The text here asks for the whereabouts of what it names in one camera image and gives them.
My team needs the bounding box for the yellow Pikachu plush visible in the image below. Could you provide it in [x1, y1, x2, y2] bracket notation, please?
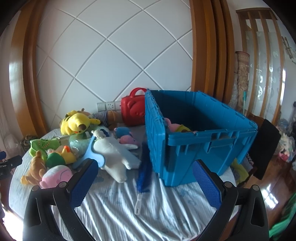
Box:
[60, 110, 101, 136]

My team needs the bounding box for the blue plastic storage crate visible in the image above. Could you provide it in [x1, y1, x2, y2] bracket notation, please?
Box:
[145, 90, 257, 187]

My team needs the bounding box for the yellow duck plush green hat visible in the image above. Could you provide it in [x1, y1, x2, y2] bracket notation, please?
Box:
[45, 146, 77, 168]

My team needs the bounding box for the pink pig plush green shirt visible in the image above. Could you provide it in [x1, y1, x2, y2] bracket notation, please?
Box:
[165, 118, 197, 133]

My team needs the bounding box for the white striped tablecloth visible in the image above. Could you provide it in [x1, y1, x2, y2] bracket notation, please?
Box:
[9, 126, 239, 241]

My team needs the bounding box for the white seal plush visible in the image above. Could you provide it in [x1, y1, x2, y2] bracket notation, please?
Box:
[92, 130, 141, 183]

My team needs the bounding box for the pink and grey round plush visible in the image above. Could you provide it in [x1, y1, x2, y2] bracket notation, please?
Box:
[39, 165, 73, 189]

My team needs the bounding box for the rolled patterned carpet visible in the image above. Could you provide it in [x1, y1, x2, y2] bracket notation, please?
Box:
[229, 51, 250, 112]

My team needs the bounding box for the green frog plush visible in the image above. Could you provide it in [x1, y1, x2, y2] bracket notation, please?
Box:
[29, 138, 60, 161]

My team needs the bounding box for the brown teddy bear plush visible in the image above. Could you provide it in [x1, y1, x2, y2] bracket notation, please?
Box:
[21, 151, 47, 185]

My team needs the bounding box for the striped shirt brown doll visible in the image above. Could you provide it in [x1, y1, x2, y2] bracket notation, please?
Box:
[92, 110, 123, 130]

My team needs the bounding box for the teal plush in plastic bag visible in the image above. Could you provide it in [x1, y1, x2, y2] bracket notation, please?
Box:
[69, 126, 109, 160]

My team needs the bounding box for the wooden lattice screen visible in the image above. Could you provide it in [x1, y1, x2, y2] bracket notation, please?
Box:
[236, 8, 286, 125]

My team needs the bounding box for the white wall socket strip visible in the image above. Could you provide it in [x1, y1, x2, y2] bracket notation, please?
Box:
[97, 101, 121, 111]

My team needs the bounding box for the black cloth on chair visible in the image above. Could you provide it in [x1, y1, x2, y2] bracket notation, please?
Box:
[248, 116, 281, 180]

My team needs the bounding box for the blue and pink small plush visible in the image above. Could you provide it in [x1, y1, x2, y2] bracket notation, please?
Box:
[114, 126, 140, 150]

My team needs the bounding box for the red plastic toy case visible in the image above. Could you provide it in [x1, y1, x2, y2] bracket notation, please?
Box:
[121, 87, 147, 126]

